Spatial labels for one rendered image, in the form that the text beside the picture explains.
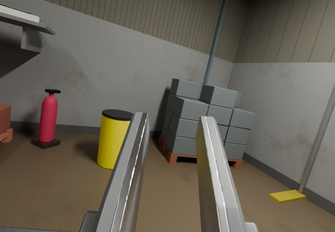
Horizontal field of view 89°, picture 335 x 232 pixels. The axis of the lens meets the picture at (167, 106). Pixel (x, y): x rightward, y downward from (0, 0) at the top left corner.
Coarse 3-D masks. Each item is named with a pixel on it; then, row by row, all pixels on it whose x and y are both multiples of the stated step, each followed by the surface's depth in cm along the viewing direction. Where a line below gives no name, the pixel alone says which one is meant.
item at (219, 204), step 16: (208, 128) 9; (208, 144) 8; (208, 160) 7; (224, 160) 7; (208, 176) 7; (224, 176) 7; (208, 192) 7; (224, 192) 6; (208, 208) 7; (224, 208) 6; (240, 208) 6; (208, 224) 7; (224, 224) 5; (240, 224) 5
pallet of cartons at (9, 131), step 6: (0, 108) 168; (6, 108) 174; (0, 114) 165; (6, 114) 176; (0, 120) 167; (6, 120) 178; (0, 126) 168; (6, 126) 180; (0, 132) 170; (6, 132) 181; (0, 138) 167; (6, 138) 182
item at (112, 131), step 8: (104, 112) 171; (112, 112) 178; (120, 112) 186; (128, 112) 194; (104, 120) 168; (112, 120) 165; (120, 120) 166; (128, 120) 170; (104, 128) 169; (112, 128) 166; (120, 128) 168; (104, 136) 170; (112, 136) 168; (120, 136) 170; (104, 144) 171; (112, 144) 170; (120, 144) 172; (104, 152) 172; (112, 152) 171; (104, 160) 173; (112, 160) 174; (112, 168) 176
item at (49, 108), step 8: (48, 96) 187; (48, 104) 184; (56, 104) 190; (48, 112) 185; (56, 112) 193; (40, 120) 187; (48, 120) 187; (40, 128) 187; (48, 128) 189; (40, 136) 188; (48, 136) 191; (40, 144) 186; (48, 144) 189; (56, 144) 198
